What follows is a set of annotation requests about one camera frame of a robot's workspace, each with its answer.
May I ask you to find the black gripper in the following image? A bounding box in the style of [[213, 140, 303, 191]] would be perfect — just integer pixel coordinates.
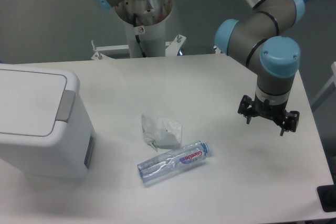
[[237, 95, 300, 136]]

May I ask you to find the white pedestal base frame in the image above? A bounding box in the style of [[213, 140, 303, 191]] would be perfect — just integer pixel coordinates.
[[91, 34, 186, 60]]

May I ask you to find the black device at table corner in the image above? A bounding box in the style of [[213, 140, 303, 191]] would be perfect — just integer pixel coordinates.
[[317, 185, 335, 212]]

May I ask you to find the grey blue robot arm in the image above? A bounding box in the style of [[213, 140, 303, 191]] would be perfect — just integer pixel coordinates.
[[95, 0, 305, 132]]

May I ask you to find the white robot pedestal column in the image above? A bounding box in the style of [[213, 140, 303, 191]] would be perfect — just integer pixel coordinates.
[[114, 0, 173, 51]]

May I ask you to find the white frame at right edge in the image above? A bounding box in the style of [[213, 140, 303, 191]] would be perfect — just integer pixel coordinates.
[[311, 61, 335, 112]]

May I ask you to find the white trash can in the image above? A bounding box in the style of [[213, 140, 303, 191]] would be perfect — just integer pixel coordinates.
[[1, 64, 96, 178]]

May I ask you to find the crumpled white plastic bag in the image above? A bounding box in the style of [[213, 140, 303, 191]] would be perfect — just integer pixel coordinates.
[[141, 114, 182, 151]]

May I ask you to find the clear plastic water bottle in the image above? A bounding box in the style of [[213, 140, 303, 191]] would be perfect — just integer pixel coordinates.
[[137, 141, 213, 186]]

